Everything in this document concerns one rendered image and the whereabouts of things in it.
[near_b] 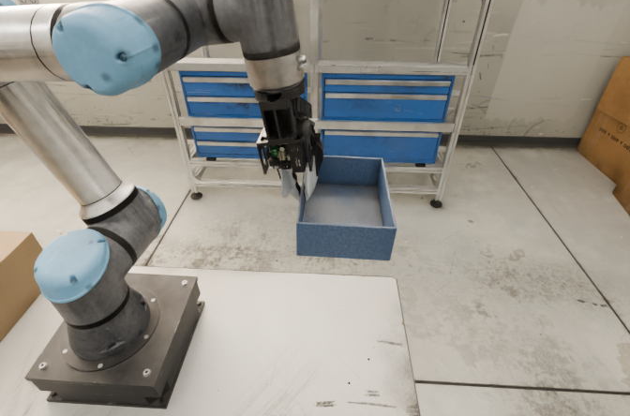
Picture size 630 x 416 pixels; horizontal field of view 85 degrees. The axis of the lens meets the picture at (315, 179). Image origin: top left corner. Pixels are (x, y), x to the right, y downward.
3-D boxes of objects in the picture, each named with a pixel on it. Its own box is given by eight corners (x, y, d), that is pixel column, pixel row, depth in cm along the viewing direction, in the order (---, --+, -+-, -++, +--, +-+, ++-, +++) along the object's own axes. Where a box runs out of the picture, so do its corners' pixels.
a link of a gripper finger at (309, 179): (302, 217, 56) (291, 170, 51) (306, 195, 61) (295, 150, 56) (321, 215, 56) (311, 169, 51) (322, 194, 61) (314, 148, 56)
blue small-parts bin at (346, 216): (306, 183, 71) (306, 154, 67) (378, 186, 71) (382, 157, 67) (295, 256, 55) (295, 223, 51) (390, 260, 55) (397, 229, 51)
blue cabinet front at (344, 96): (321, 159, 221) (322, 72, 189) (434, 162, 218) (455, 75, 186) (320, 162, 219) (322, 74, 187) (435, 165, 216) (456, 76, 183)
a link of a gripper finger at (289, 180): (279, 217, 57) (269, 171, 52) (285, 196, 62) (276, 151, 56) (298, 217, 56) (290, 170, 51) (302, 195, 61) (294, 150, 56)
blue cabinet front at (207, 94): (198, 156, 225) (178, 70, 193) (307, 159, 221) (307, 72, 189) (196, 158, 222) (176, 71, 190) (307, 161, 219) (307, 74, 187)
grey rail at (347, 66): (167, 65, 198) (165, 56, 195) (468, 70, 190) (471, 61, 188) (160, 70, 190) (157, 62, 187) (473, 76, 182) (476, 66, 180)
